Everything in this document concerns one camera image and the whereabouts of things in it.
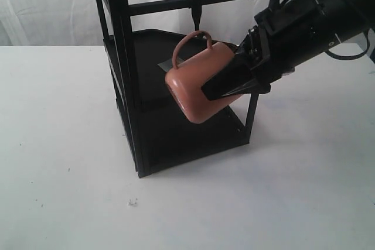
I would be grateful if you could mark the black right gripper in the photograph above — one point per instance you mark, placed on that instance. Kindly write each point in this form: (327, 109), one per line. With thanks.
(281, 40)

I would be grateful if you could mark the terracotta pink mug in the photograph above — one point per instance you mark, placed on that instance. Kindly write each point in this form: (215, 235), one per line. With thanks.
(184, 80)

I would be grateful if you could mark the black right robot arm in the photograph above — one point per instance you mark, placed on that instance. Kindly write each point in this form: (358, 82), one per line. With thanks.
(351, 17)

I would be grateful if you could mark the grey tape piece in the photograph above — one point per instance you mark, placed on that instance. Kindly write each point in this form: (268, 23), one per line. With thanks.
(167, 65)

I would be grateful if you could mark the black metal shelf rack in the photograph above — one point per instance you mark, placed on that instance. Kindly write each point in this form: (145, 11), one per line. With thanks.
(158, 133)

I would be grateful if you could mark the white backdrop curtain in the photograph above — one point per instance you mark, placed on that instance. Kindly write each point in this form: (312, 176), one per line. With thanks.
(76, 22)

